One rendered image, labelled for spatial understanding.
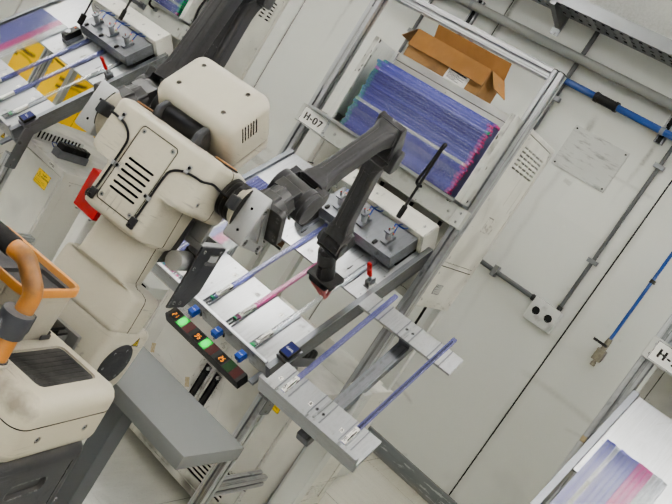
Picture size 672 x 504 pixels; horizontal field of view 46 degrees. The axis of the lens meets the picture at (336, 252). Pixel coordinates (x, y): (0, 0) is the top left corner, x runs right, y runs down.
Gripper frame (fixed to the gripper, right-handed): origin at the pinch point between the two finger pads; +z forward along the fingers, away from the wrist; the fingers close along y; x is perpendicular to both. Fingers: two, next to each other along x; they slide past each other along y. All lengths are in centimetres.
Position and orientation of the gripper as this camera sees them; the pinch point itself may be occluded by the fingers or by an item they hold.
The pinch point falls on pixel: (324, 295)
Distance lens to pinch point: 245.5
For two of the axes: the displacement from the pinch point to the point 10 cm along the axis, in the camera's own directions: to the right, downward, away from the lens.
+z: -0.6, 7.1, 7.0
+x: -7.1, 4.6, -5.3
